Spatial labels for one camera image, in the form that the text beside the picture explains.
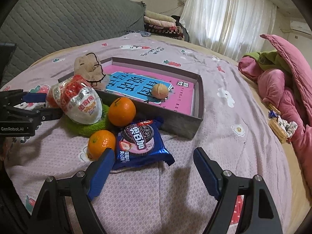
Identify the red white snack bag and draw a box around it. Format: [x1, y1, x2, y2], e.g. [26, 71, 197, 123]
[54, 75, 103, 125]
[46, 83, 59, 108]

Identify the green fuzzy ring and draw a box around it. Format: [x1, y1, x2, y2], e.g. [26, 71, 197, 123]
[62, 103, 112, 138]

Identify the orange tangerine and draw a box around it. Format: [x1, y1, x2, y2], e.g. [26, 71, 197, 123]
[108, 97, 137, 127]
[87, 130, 116, 161]

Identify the blue oreo cookie packet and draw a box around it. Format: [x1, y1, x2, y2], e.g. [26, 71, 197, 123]
[112, 119, 175, 171]

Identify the walnut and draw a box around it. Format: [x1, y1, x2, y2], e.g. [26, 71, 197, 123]
[151, 83, 169, 99]

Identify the strawberry print purple bedsheet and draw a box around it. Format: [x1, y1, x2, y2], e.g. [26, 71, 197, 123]
[2, 33, 292, 233]

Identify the grey quilted headboard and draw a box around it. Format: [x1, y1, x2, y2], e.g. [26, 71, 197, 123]
[1, 0, 146, 86]

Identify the yellow wafer snack packet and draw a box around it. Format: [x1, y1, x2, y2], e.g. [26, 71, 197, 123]
[268, 118, 287, 144]

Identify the floral white scrunchie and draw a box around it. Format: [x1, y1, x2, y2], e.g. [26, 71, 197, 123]
[277, 116, 298, 138]

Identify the small blue candy wrapper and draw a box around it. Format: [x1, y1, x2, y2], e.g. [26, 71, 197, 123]
[268, 110, 279, 119]

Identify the grey shallow cardboard box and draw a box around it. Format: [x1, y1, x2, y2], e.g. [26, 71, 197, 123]
[58, 56, 205, 140]

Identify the pink and blue book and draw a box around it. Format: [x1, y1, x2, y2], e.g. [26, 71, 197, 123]
[103, 65, 195, 115]

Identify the pink quilt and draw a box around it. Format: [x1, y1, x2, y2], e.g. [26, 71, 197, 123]
[238, 34, 311, 188]

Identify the green blanket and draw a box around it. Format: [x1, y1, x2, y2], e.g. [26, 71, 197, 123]
[243, 51, 291, 74]

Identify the stack of folded blankets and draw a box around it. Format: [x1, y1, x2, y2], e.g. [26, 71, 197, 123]
[143, 10, 186, 41]

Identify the white air conditioner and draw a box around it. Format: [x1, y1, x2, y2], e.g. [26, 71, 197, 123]
[290, 21, 312, 35]

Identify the white sheer curtain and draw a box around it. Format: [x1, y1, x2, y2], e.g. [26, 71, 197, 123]
[180, 0, 277, 61]

